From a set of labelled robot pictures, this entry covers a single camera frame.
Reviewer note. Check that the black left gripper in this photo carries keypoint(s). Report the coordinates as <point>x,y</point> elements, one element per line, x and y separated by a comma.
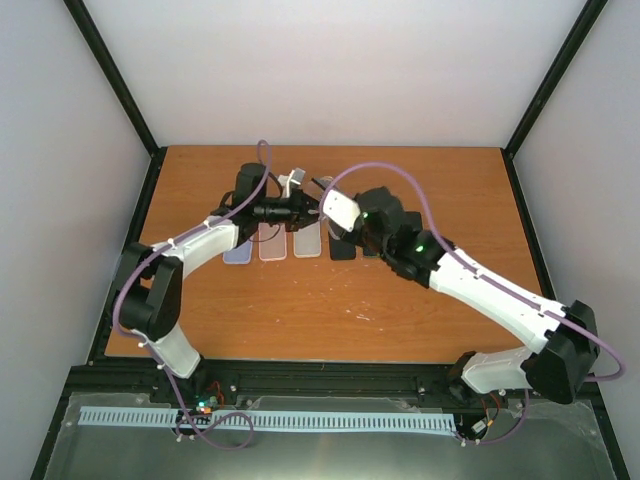
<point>297,215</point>

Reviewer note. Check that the dark green phone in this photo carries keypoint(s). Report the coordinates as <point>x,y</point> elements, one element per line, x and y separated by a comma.
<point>368,252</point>

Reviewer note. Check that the cream white phone case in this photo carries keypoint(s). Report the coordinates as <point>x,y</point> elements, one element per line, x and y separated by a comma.
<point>307,242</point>

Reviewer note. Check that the dark grey phone corner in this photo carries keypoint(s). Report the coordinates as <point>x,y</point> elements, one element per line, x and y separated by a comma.
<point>322,182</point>

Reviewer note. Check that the black phone from lilac case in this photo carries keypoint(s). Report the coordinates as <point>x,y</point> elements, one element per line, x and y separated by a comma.
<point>414,220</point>

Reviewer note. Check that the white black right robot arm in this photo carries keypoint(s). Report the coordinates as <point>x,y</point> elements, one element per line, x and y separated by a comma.
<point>558,348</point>

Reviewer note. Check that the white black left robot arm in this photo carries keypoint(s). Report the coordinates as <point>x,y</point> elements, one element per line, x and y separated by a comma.
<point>146,292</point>

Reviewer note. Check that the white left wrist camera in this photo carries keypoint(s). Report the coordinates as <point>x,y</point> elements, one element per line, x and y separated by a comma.
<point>291,181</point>

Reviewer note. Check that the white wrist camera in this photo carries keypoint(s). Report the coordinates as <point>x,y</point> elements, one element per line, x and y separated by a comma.
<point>291,181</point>
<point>340,209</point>

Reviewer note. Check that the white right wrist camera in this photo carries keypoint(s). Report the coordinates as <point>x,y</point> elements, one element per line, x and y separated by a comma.
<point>340,209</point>

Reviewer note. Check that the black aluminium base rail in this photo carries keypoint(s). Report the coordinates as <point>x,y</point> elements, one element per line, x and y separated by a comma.
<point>420,385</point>

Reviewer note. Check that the black left frame post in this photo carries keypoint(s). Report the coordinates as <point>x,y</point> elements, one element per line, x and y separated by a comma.
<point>94,40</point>

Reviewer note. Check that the black frame post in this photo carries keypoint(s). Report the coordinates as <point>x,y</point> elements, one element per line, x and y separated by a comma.
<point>572,43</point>
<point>94,40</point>

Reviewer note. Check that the light blue slotted cable duct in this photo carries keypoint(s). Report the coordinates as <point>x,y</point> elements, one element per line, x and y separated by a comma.
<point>280,421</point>

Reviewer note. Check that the black right frame post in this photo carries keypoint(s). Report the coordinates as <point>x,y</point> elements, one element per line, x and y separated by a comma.
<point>572,43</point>

